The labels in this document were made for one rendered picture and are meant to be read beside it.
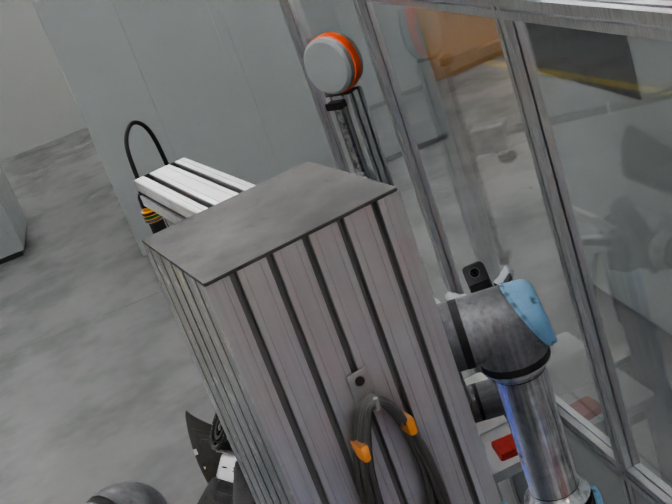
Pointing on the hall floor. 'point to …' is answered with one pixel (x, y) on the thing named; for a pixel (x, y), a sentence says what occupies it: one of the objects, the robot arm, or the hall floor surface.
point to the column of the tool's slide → (377, 167)
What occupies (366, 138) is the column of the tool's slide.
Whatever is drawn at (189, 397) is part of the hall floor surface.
